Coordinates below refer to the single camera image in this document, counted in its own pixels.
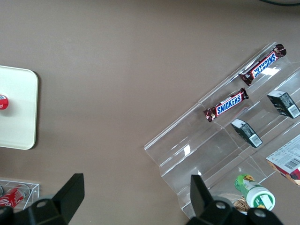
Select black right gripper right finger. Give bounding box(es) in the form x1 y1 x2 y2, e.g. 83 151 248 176
186 174 249 225

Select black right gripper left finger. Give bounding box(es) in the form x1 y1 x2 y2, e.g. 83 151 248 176
14 172 85 225

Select light wicker basket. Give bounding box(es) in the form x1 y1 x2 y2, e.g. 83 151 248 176
220 193 250 215

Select beige plastic tray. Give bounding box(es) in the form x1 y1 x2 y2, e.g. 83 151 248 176
0 65 39 150

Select clear acrylic bottle rack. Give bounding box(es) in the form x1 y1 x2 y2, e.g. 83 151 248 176
0 179 40 210

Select green bottle white cap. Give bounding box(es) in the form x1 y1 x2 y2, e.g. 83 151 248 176
234 173 276 211

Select red cola bottle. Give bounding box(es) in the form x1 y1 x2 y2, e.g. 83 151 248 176
0 184 30 209

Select clear acrylic stepped display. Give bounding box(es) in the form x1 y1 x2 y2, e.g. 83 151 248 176
143 41 300 220

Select small black box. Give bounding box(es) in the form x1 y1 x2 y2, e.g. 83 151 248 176
231 118 263 148
267 90 300 120

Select white carton with barcode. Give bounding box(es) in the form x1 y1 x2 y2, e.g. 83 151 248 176
265 135 300 186

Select brown Snickers bar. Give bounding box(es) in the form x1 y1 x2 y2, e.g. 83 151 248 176
238 44 287 87
202 88 249 123

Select red white yogurt cup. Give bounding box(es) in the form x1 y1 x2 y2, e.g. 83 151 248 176
0 93 10 111

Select tangled black floor cables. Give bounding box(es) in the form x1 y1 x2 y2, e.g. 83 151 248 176
257 0 300 7

